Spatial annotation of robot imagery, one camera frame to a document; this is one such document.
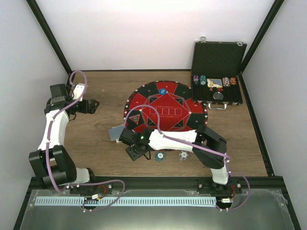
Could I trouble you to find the teal chip stack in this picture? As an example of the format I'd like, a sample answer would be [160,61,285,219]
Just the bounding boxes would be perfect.
[200,75,207,85]
[155,151,165,162]

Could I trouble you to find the blue white chip stack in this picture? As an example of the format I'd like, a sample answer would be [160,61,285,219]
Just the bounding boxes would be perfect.
[178,150,189,161]

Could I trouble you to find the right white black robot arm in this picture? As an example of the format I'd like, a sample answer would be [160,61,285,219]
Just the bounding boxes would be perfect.
[118,126,230,193]

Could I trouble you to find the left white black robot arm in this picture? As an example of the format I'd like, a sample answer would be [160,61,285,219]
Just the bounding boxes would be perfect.
[29,83,99,194]

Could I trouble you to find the triangular all in token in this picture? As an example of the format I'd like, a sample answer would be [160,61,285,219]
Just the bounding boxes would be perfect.
[129,114,141,125]

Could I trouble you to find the playing card deck with box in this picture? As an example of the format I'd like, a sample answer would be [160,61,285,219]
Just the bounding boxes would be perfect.
[108,125,124,143]

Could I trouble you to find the round red black poker mat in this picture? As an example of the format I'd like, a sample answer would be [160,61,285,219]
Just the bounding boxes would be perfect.
[124,80,208,133]

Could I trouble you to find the blue small blind button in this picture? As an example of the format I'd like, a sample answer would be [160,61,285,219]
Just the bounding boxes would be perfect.
[159,89,167,95]

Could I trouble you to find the purple chip stack in case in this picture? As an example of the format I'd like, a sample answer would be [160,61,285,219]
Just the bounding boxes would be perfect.
[193,75,200,85]

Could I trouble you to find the teal chip stack in case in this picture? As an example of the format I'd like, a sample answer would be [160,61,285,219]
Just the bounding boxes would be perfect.
[200,75,207,85]

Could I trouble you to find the red dice in case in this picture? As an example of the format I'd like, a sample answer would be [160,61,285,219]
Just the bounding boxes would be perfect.
[209,88,224,92]

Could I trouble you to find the card deck in case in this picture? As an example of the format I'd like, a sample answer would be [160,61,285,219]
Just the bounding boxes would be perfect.
[207,79,223,88]

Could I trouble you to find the white chip stack in case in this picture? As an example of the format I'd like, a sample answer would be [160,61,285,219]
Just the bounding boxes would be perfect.
[222,77,230,87]

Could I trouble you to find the black poker chip case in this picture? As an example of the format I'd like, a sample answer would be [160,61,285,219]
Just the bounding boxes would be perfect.
[190,36,247,110]

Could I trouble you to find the orange chip stack in case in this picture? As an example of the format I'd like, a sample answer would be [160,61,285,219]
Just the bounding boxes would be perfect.
[229,77,237,85]

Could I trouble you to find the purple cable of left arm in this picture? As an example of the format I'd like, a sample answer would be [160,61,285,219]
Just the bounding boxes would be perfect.
[45,70,88,194]

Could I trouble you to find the light blue slotted cable duct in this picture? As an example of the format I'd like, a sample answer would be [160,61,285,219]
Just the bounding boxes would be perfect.
[34,196,216,207]

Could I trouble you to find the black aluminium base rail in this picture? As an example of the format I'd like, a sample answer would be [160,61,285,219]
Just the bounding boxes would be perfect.
[28,176,286,192]

